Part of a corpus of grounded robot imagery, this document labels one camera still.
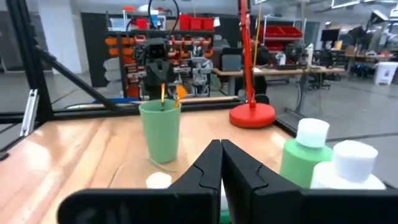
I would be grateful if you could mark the green plastic cup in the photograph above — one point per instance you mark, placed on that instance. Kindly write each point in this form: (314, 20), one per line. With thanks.
(160, 133)

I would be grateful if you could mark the long wooden work table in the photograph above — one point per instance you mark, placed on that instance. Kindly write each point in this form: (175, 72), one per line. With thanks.
(280, 72)

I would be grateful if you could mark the large green paint bottle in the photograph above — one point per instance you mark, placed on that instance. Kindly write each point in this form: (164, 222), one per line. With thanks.
(300, 161)

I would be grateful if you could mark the white spray bottle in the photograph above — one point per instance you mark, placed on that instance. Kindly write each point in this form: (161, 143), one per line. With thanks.
(309, 54)

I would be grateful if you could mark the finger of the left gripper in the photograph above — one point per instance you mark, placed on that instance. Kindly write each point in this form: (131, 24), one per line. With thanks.
(167, 74)
(154, 74)

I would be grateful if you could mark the shelf rack with orange bins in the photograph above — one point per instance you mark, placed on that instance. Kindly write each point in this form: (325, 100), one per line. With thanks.
(124, 65)

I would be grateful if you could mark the red desk lamp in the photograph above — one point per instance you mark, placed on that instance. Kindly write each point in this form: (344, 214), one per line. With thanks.
(252, 116)

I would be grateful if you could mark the grey office chair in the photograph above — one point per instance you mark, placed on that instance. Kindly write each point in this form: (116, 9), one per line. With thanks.
(231, 62)

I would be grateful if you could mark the black computer monitor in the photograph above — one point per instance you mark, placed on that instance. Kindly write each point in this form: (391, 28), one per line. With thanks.
(330, 35)

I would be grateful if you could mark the silver frame bracket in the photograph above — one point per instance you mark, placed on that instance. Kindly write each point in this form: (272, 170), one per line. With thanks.
(29, 113)

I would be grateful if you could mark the white waste bin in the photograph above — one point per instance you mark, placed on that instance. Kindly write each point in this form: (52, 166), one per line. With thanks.
(385, 73)

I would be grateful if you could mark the small dark paint bottle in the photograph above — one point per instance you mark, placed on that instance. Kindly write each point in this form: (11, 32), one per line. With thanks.
(158, 181)

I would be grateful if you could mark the large white paint bottle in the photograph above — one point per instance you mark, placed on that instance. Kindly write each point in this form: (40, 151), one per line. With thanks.
(354, 161)

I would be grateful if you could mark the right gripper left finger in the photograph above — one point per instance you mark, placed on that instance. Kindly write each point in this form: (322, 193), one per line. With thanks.
(186, 205)

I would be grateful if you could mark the white building pillar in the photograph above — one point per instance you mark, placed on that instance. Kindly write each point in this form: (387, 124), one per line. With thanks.
(60, 37)

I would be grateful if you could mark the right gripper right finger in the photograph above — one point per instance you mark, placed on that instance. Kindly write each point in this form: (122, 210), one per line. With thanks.
(264, 205)

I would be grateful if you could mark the small red storage bin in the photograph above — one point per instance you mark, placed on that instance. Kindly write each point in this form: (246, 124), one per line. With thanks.
(141, 23)
(196, 23)
(185, 21)
(208, 24)

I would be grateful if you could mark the large red storage bin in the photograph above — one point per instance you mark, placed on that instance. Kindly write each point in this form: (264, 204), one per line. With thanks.
(273, 31)
(291, 31)

